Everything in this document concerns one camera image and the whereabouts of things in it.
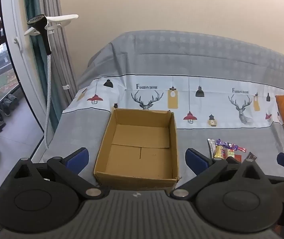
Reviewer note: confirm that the white curtain tie hook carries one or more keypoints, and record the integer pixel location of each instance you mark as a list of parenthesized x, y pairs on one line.
[(66, 87)]

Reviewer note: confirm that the white door frame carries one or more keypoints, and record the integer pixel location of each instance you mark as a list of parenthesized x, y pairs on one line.
[(14, 62)]

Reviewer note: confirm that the teal curtain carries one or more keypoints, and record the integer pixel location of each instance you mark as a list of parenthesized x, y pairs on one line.
[(40, 67)]

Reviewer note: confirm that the purple candy wrapper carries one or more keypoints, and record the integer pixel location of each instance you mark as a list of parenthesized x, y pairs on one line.
[(224, 144)]

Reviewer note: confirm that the thin red stick packet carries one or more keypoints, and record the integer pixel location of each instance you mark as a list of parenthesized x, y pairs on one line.
[(241, 149)]

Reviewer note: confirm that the small green red snack packet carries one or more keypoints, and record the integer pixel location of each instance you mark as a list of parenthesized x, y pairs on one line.
[(230, 152)]

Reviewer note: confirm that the grey shoes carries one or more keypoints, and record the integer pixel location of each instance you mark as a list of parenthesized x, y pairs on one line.
[(9, 102)]

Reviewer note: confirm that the brown cardboard box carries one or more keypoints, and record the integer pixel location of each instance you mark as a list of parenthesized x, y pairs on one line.
[(142, 154)]

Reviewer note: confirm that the black garment steamer head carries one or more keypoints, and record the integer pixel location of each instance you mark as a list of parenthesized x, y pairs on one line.
[(42, 32)]

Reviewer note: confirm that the grey curtain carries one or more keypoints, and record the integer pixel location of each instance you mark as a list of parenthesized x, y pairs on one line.
[(57, 62)]

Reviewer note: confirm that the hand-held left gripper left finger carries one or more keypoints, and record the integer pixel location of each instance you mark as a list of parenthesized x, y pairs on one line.
[(78, 158)]

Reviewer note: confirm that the yellow snack packet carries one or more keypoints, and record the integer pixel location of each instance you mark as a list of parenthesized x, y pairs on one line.
[(219, 152)]

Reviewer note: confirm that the dark brown snack packet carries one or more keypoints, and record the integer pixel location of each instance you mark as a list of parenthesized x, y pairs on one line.
[(251, 156)]

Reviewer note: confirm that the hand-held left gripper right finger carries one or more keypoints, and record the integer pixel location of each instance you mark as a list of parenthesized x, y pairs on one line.
[(196, 159)]

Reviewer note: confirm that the grey stick snack packet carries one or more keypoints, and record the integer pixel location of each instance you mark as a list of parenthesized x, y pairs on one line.
[(210, 148)]

